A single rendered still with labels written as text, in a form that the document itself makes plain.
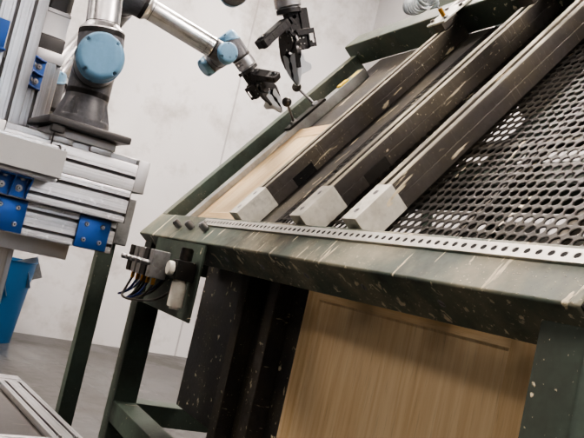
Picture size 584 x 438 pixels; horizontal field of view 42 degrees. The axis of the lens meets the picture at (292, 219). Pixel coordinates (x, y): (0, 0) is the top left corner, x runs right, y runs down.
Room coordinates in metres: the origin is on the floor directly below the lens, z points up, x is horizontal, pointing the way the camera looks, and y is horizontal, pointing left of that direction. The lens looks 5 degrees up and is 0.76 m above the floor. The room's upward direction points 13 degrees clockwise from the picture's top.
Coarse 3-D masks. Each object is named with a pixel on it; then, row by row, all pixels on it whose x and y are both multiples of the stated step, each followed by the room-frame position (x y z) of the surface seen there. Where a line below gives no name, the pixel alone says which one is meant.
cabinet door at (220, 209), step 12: (300, 132) 2.88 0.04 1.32; (312, 132) 2.77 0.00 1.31; (288, 144) 2.84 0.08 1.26; (300, 144) 2.74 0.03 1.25; (276, 156) 2.80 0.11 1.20; (288, 156) 2.71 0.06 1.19; (264, 168) 2.78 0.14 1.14; (276, 168) 2.67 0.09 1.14; (252, 180) 2.74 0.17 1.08; (264, 180) 2.64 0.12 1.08; (228, 192) 2.80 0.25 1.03; (240, 192) 2.70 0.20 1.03; (216, 204) 2.75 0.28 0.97; (228, 204) 2.67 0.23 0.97; (204, 216) 2.71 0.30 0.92; (216, 216) 2.62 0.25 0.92; (228, 216) 2.53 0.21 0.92
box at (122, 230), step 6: (132, 204) 2.85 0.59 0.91; (132, 210) 2.86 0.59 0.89; (126, 216) 2.85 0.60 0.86; (132, 216) 2.86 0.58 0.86; (120, 222) 2.84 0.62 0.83; (126, 222) 2.85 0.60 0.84; (120, 228) 2.84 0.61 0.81; (126, 228) 2.85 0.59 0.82; (120, 234) 2.84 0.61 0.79; (126, 234) 2.85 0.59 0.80; (114, 240) 2.84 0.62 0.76; (120, 240) 2.85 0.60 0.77; (126, 240) 2.86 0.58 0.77
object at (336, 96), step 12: (360, 72) 3.01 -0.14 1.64; (348, 84) 2.99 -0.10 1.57; (336, 96) 2.98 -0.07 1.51; (324, 108) 2.96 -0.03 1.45; (312, 120) 2.94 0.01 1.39; (288, 132) 2.90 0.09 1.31; (276, 144) 2.88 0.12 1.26; (264, 156) 2.87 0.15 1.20; (252, 168) 2.85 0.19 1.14; (228, 180) 2.85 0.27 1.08; (240, 180) 2.84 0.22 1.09; (216, 192) 2.81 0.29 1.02; (204, 204) 2.78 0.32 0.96
